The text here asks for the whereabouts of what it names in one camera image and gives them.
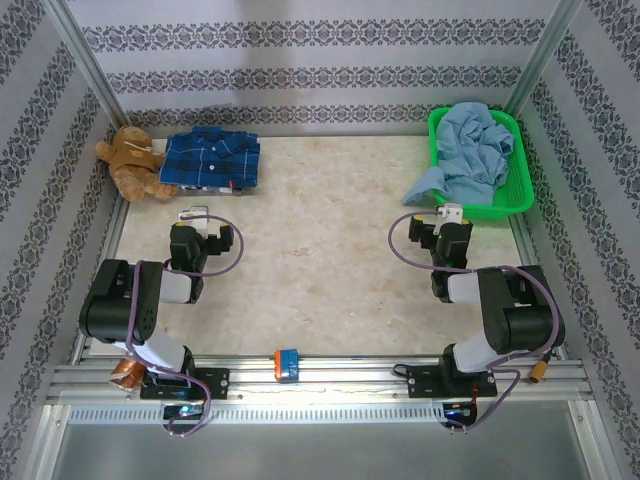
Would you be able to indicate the orange and blue connector block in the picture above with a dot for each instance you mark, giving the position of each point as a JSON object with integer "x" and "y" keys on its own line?
{"x": 286, "y": 365}

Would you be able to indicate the black and white patterned shirt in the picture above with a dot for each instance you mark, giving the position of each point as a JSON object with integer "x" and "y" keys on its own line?
{"x": 210, "y": 190}

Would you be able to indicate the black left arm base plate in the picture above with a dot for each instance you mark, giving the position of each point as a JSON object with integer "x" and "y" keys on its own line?
{"x": 215, "y": 382}

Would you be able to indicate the aluminium side rail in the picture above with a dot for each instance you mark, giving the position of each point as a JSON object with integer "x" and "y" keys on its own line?
{"x": 523, "y": 240}
{"x": 116, "y": 225}

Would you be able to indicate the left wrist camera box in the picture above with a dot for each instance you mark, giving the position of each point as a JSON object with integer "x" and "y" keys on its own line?
{"x": 196, "y": 214}

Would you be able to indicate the yellow cylindrical sensor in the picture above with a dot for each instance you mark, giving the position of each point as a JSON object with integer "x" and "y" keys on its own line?
{"x": 539, "y": 374}

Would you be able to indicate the brown teddy bear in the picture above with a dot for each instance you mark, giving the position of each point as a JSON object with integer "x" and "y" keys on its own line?
{"x": 132, "y": 160}

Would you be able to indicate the grey metal panel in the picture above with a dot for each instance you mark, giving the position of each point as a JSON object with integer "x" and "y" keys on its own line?
{"x": 320, "y": 455}

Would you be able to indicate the aluminium frame post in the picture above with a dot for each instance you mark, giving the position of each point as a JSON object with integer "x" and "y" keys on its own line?
{"x": 85, "y": 60}
{"x": 542, "y": 60}

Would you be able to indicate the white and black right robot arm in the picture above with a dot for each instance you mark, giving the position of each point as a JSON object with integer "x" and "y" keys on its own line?
{"x": 525, "y": 320}

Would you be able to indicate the aluminium mounting rail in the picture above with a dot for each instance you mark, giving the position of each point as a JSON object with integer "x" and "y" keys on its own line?
{"x": 350, "y": 372}

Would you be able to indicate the blue plaid folded shirt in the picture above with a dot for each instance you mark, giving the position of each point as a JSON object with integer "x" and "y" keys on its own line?
{"x": 210, "y": 160}

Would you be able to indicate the light blue long sleeve shirt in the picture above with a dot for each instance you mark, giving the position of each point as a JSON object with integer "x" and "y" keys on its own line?
{"x": 470, "y": 150}

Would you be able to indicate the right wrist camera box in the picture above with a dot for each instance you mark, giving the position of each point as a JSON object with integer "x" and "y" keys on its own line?
{"x": 450, "y": 214}

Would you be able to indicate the green plastic basket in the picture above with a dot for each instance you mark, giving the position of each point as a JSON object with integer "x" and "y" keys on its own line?
{"x": 517, "y": 195}

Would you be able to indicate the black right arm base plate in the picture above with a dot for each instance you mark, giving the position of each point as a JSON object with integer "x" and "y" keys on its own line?
{"x": 425, "y": 382}

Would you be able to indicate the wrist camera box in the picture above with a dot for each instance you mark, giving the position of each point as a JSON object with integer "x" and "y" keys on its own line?
{"x": 450, "y": 214}
{"x": 196, "y": 214}

